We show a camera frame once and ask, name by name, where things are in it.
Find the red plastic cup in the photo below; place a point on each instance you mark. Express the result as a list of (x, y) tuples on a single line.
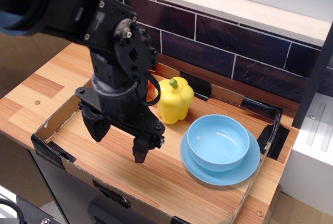
[(150, 89)]

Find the light blue bowl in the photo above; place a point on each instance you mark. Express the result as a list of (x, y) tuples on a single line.
[(217, 143)]

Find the wooden shelf with tile backsplash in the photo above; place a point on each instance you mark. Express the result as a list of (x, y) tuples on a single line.
[(266, 54)]

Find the white appliance at right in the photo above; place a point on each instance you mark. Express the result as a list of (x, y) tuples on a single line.
[(307, 176)]

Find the cardboard tray border with tape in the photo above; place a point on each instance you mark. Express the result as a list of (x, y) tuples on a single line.
[(90, 179)]

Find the light blue plate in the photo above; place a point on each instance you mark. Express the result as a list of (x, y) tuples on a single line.
[(239, 174)]

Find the yellow toy bell pepper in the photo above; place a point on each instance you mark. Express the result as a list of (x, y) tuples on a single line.
[(176, 96)]

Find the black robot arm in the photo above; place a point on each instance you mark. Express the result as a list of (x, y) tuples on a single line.
[(121, 56)]

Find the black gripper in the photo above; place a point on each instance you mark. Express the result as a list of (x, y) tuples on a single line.
[(126, 108)]

